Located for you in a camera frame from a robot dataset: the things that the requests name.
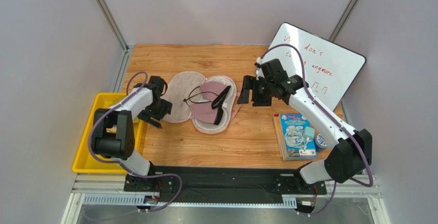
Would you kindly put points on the whiteboard with red writing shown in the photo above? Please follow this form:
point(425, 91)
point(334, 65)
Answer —
point(329, 69)

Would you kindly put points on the blue illustrated book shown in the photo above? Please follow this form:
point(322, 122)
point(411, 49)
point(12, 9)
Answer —
point(281, 123)

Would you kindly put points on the yellow plastic bin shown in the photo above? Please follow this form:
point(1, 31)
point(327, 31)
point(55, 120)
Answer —
point(84, 162)

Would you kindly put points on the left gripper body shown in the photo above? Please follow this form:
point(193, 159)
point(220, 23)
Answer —
point(158, 110)

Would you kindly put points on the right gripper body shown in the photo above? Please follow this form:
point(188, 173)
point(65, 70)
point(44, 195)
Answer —
point(255, 91)

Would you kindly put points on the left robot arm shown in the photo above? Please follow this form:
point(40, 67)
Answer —
point(112, 139)

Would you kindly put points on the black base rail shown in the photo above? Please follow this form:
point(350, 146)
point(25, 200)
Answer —
point(222, 185)

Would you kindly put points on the teal charger with cable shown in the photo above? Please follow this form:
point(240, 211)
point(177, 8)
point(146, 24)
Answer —
point(299, 138)

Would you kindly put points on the floral mesh laundry bag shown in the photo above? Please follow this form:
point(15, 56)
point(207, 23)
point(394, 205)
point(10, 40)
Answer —
point(207, 102)

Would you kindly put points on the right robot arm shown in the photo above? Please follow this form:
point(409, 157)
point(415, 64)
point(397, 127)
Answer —
point(351, 155)

